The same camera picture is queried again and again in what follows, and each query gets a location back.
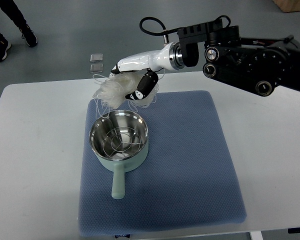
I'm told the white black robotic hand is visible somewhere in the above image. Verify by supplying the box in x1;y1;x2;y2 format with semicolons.
111;42;185;101

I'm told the white vermicelli noodle bundle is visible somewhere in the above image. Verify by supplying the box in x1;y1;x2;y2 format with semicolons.
92;72;159;118

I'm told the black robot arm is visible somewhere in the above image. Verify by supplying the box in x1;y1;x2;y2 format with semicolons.
139;15;300;97

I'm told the mint green steel pot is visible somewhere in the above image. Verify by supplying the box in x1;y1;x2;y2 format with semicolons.
89;110;149;200

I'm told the lower grey floor plate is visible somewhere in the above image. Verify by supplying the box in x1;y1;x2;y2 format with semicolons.
90;62;104;73

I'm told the grey floor plate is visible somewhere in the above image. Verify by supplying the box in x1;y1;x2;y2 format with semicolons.
90;62;104;73
90;53;103;63

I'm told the upper grey floor plate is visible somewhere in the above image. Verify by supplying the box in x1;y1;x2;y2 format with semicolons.
90;53;103;63

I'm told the cardboard box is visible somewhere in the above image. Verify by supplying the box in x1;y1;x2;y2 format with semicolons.
273;0;300;13

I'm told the blue textured mat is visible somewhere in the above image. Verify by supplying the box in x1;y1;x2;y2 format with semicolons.
78;90;247;237

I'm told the person right black shoe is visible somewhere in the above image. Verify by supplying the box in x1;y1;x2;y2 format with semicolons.
19;25;38;48

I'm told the person black shoe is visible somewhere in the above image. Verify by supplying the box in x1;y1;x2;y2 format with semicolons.
19;25;38;48
0;38;11;62

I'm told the person in white coat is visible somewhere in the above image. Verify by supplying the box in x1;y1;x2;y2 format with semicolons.
0;0;28;43

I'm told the person left black shoe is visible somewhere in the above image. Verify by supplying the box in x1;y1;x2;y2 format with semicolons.
0;38;11;62

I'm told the white table leg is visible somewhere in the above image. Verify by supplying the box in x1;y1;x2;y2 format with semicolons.
249;231;263;240

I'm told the black table control panel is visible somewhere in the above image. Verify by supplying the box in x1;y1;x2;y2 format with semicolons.
287;227;300;234

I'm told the round wire steaming rack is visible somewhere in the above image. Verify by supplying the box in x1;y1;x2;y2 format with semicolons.
102;127;143;160

